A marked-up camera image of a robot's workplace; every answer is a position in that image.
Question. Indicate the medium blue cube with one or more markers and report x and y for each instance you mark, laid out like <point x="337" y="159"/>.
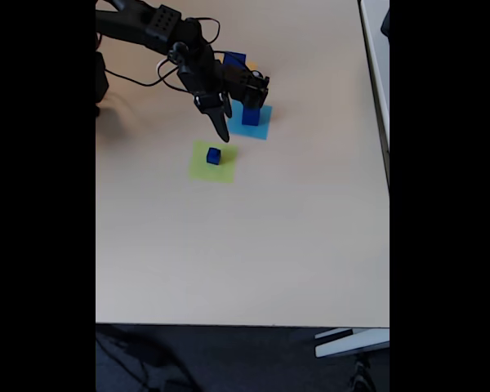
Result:
<point x="251" y="117"/>

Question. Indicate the small blue cube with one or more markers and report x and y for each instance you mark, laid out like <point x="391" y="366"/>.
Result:
<point x="213" y="160"/>

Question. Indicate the blue paper square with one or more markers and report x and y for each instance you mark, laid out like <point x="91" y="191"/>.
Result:
<point x="249" y="131"/>

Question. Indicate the orange paper square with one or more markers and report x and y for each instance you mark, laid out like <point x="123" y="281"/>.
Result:
<point x="251" y="65"/>

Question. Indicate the green paper square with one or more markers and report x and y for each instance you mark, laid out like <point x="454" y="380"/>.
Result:
<point x="200" y="171"/>

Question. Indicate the large blue cube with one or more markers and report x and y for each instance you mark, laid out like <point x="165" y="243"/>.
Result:
<point x="234" y="58"/>

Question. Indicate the dark object on desk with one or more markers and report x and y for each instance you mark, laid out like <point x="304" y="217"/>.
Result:
<point x="386" y="22"/>

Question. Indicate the white table foot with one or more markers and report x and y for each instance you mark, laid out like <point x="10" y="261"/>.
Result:
<point x="351" y="345"/>

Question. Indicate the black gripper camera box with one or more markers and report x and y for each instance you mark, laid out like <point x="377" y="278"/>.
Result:
<point x="249" y="87"/>

